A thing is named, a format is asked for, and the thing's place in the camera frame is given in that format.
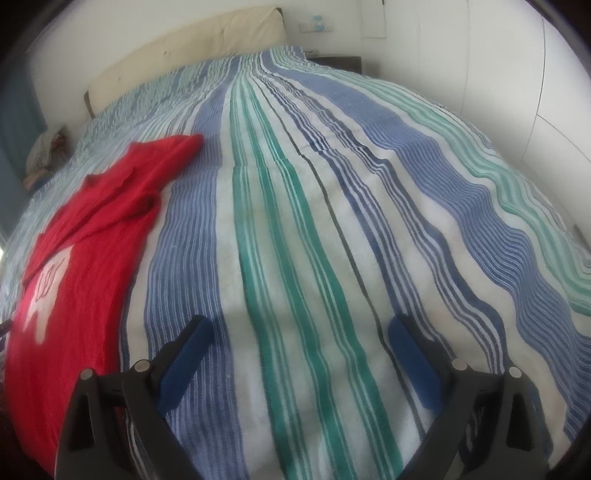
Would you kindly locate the white wardrobe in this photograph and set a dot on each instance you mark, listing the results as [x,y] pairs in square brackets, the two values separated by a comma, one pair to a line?
[485,69]

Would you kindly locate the dark wooden nightstand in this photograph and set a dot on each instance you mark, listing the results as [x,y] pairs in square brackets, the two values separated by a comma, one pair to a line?
[337,63]

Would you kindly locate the striped bedspread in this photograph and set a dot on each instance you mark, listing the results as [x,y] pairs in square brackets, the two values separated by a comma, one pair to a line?
[323,230]

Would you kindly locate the red knitted sweater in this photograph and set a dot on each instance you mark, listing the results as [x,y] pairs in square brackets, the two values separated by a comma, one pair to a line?
[92,277]

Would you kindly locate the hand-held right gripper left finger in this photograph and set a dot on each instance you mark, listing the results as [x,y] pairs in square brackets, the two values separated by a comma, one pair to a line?
[184,364]

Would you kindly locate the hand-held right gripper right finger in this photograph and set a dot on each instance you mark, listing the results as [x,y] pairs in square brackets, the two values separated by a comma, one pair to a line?
[415,364]

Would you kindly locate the wall socket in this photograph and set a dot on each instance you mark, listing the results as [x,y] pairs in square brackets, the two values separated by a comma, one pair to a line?
[316,24]

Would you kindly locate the pile of mixed clothes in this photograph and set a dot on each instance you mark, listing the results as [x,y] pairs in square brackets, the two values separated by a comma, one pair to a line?
[44,152]

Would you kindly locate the cream padded headboard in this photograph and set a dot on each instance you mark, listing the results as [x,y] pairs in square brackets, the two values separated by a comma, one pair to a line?
[194,50]

